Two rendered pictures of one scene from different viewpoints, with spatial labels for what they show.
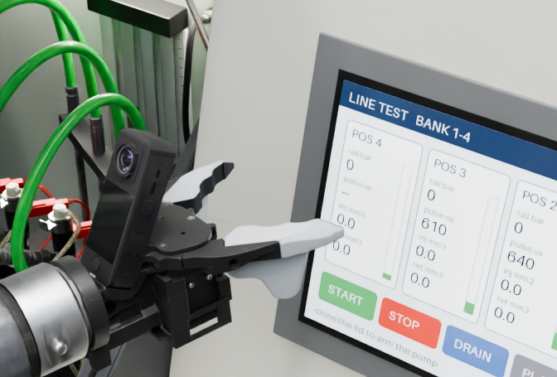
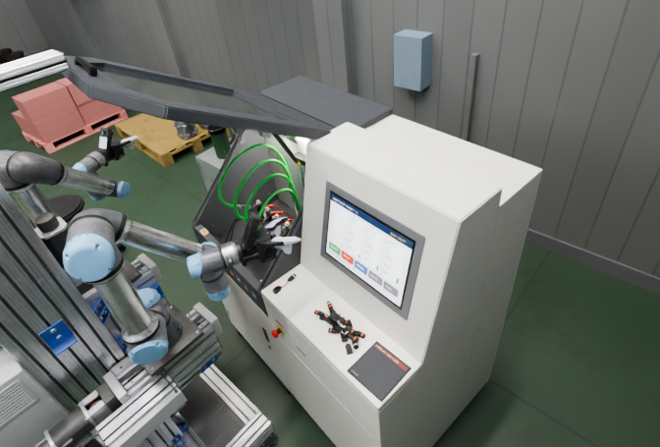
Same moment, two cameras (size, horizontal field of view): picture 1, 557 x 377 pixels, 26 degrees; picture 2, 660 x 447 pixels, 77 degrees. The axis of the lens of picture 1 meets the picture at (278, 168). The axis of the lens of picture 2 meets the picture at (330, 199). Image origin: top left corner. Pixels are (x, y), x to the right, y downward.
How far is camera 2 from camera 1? 0.58 m
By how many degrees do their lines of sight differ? 16
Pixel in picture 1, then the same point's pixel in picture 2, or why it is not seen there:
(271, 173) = (318, 214)
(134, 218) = (249, 233)
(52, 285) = (230, 247)
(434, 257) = (352, 242)
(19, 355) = (220, 262)
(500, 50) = (362, 192)
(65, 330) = (232, 257)
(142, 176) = (250, 224)
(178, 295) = (261, 251)
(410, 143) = (345, 211)
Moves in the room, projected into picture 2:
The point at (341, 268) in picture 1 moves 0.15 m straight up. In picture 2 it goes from (333, 241) to (329, 211)
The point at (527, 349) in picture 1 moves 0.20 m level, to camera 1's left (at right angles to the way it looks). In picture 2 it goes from (371, 268) to (318, 262)
